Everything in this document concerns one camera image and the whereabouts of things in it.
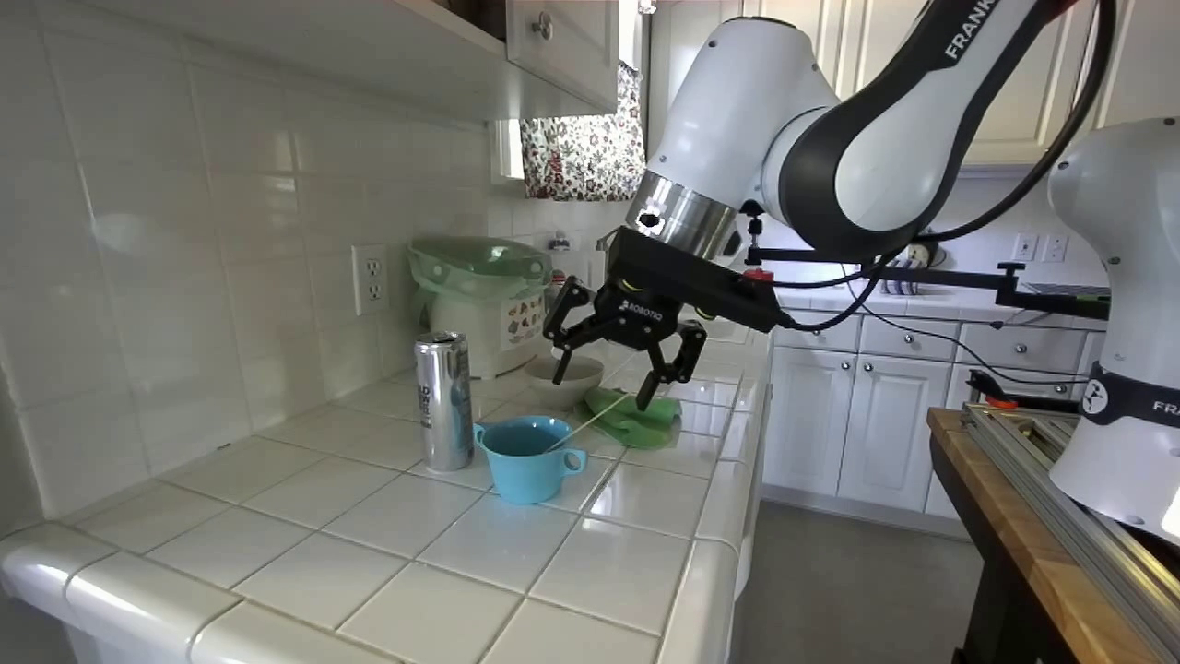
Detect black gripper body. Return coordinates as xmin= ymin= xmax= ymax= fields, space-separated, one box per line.
xmin=563 ymin=229 xmax=782 ymax=351

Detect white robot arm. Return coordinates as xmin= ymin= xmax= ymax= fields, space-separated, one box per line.
xmin=544 ymin=0 xmax=1180 ymax=542

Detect white bowl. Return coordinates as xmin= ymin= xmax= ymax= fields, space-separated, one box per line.
xmin=523 ymin=358 xmax=606 ymax=410

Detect white appliance with green lid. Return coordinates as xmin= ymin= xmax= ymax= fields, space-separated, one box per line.
xmin=410 ymin=237 xmax=548 ymax=380

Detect green cloth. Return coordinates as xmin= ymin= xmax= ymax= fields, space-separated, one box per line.
xmin=584 ymin=386 xmax=683 ymax=450

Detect floral window curtain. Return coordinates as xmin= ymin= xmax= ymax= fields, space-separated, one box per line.
xmin=521 ymin=65 xmax=646 ymax=204

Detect silver metal can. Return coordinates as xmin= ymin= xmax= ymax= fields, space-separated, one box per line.
xmin=413 ymin=331 xmax=471 ymax=471

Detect white lower cabinets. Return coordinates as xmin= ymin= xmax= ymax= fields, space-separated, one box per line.
xmin=762 ymin=312 xmax=1101 ymax=517

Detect blue ceramic cup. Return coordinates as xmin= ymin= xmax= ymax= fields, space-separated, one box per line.
xmin=475 ymin=417 xmax=591 ymax=507

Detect wall power outlet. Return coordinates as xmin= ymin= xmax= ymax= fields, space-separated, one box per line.
xmin=349 ymin=242 xmax=387 ymax=319

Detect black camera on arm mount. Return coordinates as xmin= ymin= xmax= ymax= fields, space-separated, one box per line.
xmin=742 ymin=204 xmax=1108 ymax=320

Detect wooden table with rail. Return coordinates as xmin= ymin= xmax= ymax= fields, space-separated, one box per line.
xmin=927 ymin=401 xmax=1180 ymax=664

